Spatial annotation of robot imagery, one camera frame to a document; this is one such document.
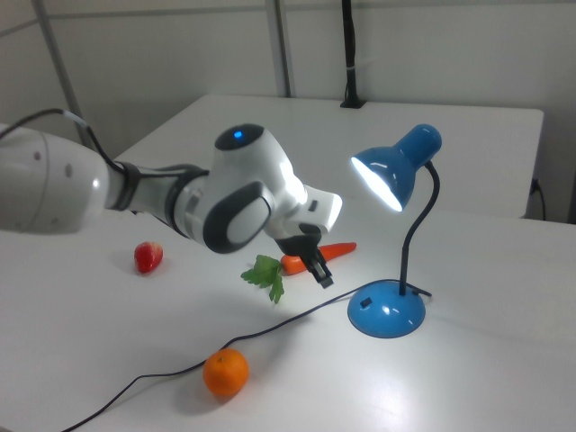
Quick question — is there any blue gooseneck desk lamp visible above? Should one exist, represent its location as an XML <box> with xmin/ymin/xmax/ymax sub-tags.
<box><xmin>347</xmin><ymin>123</ymin><xmax>445</xmax><ymax>339</ymax></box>

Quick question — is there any grey partition post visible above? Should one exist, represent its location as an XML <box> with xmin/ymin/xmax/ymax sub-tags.
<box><xmin>273</xmin><ymin>0</ymin><xmax>296</xmax><ymax>97</ymax></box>
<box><xmin>31</xmin><ymin>0</ymin><xmax>89</xmax><ymax>145</ymax></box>

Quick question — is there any red toy strawberry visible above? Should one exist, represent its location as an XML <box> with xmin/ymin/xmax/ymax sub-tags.
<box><xmin>133</xmin><ymin>241</ymin><xmax>164</xmax><ymax>275</ymax></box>

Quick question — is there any black clamped camera pole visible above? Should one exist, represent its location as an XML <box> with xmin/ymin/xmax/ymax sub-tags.
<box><xmin>339</xmin><ymin>0</ymin><xmax>366</xmax><ymax>110</ymax></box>

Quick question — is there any orange toy mandarin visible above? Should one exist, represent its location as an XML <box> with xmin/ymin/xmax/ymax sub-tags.
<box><xmin>202</xmin><ymin>347</ymin><xmax>250</xmax><ymax>398</ymax></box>

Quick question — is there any toy carrot with green leaves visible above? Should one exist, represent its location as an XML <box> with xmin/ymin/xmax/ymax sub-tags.
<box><xmin>240</xmin><ymin>241</ymin><xmax>358</xmax><ymax>305</ymax></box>

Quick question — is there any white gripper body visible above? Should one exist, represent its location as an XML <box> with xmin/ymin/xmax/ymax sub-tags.
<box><xmin>287</xmin><ymin>183</ymin><xmax>344</xmax><ymax>236</ymax></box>

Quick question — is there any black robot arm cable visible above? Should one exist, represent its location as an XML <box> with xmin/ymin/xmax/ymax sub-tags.
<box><xmin>0</xmin><ymin>107</ymin><xmax>131</xmax><ymax>175</ymax></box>

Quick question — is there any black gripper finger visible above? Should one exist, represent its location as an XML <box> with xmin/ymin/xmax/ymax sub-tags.
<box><xmin>301</xmin><ymin>245</ymin><xmax>336</xmax><ymax>290</ymax></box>
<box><xmin>274</xmin><ymin>221</ymin><xmax>323</xmax><ymax>267</ymax></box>

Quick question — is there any black lamp power cable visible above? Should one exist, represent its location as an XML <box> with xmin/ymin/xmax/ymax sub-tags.
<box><xmin>60</xmin><ymin>278</ymin><xmax>433</xmax><ymax>432</ymax></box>

